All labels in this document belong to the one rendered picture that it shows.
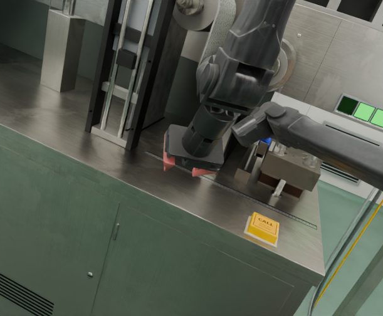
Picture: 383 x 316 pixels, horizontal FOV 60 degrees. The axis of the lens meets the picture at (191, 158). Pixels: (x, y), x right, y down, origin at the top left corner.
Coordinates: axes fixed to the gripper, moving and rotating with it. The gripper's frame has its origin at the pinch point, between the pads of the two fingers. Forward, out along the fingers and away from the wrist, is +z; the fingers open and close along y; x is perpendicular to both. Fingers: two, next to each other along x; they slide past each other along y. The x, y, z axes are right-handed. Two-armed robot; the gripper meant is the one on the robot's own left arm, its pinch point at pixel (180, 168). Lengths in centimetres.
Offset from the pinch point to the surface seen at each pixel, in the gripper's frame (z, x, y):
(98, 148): 28.1, -19.7, 15.6
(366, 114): 9, -42, -72
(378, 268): 61, -6, -116
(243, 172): 23.1, -17.7, -28.0
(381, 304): 122, -3, -180
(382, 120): 7, -40, -77
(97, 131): 30.8, -27.5, 16.6
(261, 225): 11.8, 4.1, -24.8
